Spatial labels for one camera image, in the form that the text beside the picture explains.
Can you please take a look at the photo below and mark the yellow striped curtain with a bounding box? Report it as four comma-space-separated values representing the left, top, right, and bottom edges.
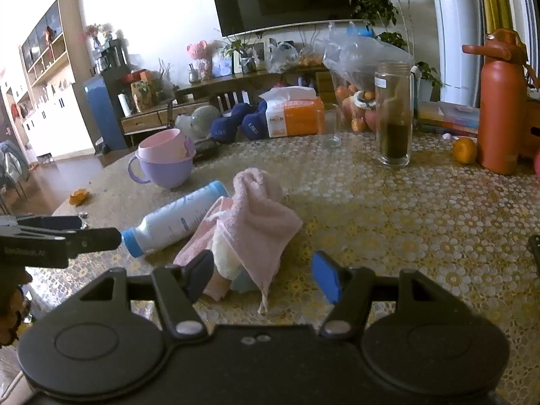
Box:
477, 0, 540, 51

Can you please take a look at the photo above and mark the plant in white pot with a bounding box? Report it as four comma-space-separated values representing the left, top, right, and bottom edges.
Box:
414, 61, 442, 103

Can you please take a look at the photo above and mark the clear drinking glass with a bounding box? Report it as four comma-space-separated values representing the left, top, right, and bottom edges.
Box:
322, 103, 344, 149

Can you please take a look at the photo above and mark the pink pig toy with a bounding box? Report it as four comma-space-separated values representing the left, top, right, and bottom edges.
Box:
187, 40, 214, 79

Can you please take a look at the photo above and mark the wooden sideboard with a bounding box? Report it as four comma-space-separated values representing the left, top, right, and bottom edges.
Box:
120, 69, 330, 136

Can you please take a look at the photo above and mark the pink towel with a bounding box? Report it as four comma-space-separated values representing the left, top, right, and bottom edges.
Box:
173, 167, 304, 315

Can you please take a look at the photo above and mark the plastic bag of fruit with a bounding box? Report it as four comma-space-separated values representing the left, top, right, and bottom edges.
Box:
324, 20, 416, 134

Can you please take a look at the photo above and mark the tangerine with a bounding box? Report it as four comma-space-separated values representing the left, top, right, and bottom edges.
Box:
453, 137, 479, 165

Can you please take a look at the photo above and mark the stack of books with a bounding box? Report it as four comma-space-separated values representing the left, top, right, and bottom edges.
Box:
417, 100, 482, 136

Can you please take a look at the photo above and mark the pale green teapot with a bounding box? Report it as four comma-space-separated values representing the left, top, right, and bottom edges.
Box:
191, 105, 222, 138

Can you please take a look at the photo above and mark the pink plastic bowl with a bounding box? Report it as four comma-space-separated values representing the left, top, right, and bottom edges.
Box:
138, 129, 196, 164

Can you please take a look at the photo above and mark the person's left hand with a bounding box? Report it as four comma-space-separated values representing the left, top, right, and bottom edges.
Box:
0, 267, 33, 347

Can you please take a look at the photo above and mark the small potted plant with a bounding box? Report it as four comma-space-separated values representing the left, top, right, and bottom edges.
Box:
214, 29, 259, 73

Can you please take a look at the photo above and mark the grey jacket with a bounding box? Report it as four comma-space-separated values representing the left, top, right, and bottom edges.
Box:
0, 140, 31, 191

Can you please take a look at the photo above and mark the orange tissue pack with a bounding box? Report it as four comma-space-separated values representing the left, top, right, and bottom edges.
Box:
258, 86, 326, 138

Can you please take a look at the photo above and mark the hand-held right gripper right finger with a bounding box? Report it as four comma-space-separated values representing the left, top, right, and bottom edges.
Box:
311, 251, 450, 340

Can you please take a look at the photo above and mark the black coffee machine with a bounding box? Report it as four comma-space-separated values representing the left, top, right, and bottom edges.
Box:
94, 39, 132, 77

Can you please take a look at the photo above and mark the black television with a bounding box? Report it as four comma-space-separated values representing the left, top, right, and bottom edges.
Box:
208, 0, 366, 37

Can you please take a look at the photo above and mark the white shelf cabinet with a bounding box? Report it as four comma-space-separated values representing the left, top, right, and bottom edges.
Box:
19, 0, 94, 158

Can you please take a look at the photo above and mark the white standing air conditioner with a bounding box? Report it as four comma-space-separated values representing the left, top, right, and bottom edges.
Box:
429, 0, 487, 107

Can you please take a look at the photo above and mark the purple mug with pink cup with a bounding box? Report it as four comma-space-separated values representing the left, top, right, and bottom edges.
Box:
128, 147, 196, 190

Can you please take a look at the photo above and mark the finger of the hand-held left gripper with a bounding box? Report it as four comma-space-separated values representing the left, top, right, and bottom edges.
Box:
0, 215, 83, 238
63, 227, 123, 259

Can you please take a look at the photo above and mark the orange water bottle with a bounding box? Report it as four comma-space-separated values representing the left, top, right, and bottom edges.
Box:
462, 29, 529, 176

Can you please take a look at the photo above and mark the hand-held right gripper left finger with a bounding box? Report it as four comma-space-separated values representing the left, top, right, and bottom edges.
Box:
78, 250, 217, 340

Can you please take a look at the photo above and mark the white bottle with blue cap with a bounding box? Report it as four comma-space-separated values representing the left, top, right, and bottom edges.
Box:
122, 180, 229, 258

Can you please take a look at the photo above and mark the glass jar with dark liquid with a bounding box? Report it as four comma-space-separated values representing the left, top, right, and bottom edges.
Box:
374, 61, 412, 168

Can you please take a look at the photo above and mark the wooden chair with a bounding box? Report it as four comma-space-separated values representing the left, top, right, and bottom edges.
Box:
174, 85, 254, 115

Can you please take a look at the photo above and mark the tall green houseplant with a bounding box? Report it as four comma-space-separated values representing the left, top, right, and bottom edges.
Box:
349, 0, 428, 51

